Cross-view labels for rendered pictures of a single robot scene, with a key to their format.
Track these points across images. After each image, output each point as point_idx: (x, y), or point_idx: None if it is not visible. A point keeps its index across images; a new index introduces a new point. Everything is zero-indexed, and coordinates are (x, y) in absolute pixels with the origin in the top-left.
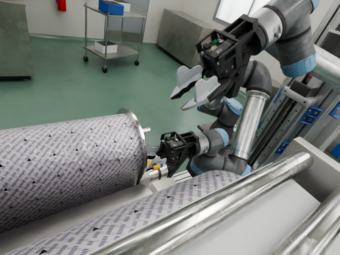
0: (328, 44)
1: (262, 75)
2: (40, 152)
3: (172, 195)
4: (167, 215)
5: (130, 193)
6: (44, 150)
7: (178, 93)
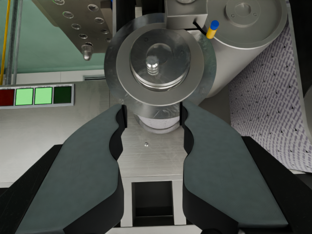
0: None
1: None
2: (175, 120)
3: (295, 165)
4: None
5: (221, 58)
6: (175, 120)
7: (126, 123)
